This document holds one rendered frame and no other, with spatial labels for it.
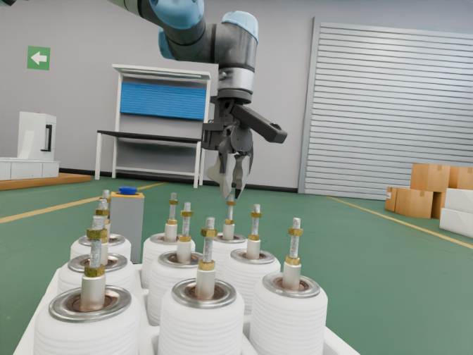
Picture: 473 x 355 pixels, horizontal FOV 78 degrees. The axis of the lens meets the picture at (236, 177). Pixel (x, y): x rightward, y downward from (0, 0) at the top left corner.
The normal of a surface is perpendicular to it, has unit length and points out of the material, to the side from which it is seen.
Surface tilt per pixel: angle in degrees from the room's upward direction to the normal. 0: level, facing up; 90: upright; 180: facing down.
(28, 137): 78
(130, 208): 90
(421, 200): 90
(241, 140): 90
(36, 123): 90
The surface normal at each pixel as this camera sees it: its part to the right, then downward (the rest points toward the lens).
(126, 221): 0.38, 0.07
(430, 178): 0.02, 0.04
